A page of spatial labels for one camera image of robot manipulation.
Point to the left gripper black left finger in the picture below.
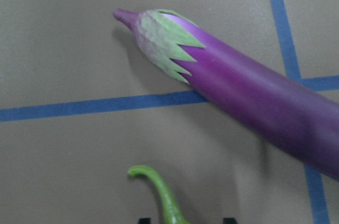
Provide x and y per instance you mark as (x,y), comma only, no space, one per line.
(144,221)

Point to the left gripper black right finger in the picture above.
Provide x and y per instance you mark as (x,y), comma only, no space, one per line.
(229,220)

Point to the red chili pepper toy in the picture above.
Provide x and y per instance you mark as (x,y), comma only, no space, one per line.
(170,209)

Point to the purple eggplant toy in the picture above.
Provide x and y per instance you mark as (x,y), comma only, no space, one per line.
(295,119)

